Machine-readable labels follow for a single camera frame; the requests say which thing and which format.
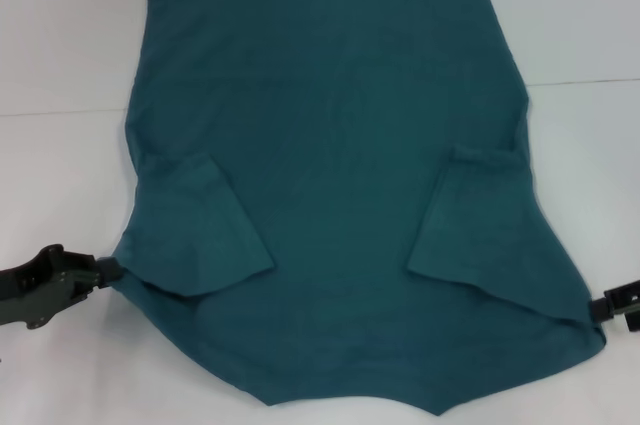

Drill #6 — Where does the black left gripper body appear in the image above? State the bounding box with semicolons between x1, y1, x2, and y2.
0;243;97;332

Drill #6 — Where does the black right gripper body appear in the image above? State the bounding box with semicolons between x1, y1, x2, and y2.
603;278;640;332

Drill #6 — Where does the teal blue t-shirt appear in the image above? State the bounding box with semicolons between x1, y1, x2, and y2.
107;0;609;402

